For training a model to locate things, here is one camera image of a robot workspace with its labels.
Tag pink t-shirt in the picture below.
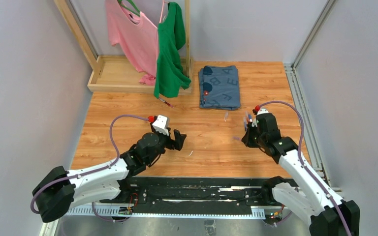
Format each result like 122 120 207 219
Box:
105 0 158 86

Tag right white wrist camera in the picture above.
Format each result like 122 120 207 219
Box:
252 108 269 127

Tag wooden clothes rack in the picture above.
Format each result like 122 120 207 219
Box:
54 0 194 94

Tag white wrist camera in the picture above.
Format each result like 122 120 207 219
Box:
252 108 269 127
152 115 170 136

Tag green t-shirt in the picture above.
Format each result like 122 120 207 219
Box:
154 2 191 98

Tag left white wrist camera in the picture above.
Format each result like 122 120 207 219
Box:
152 115 170 136

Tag folded blue t-shirt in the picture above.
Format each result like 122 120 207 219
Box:
198 65 241 111

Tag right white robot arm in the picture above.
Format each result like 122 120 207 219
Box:
242 108 360 236

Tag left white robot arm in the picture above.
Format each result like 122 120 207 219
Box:
30 129 187 223

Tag aluminium frame rail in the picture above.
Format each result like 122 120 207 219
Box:
39 182 353 236

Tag green clothes hanger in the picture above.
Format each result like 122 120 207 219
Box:
117 0 140 16

